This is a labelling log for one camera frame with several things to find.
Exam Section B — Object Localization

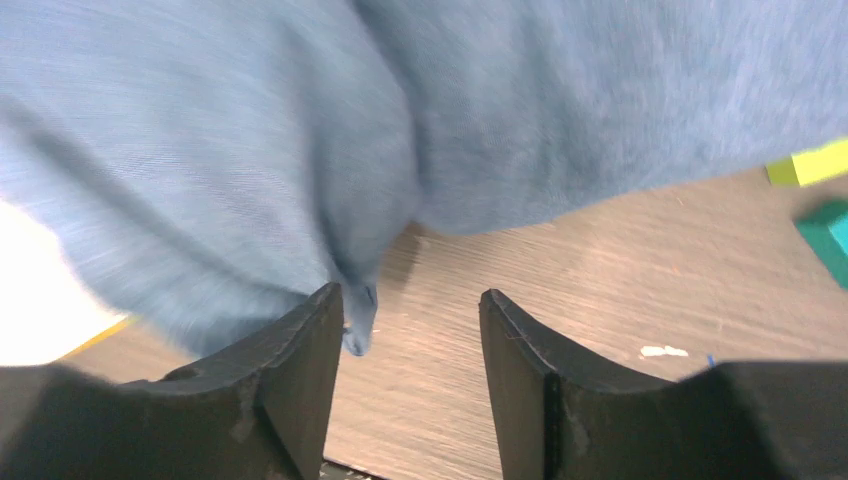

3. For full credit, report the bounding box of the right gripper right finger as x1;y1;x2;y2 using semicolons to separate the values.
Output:
479;289;847;479

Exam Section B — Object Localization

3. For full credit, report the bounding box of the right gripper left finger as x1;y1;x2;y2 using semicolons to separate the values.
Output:
1;284;343;479

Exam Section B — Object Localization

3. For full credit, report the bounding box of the white pillow with yellow band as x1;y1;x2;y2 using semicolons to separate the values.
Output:
1;201;135;367

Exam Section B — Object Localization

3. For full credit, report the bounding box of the blue pillowcase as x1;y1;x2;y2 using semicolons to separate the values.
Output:
1;1;847;356

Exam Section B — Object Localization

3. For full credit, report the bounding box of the teal block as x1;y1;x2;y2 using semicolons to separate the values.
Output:
793;199;847;290

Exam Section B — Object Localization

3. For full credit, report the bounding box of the lime green block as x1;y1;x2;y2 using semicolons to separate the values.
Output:
766;139;847;187

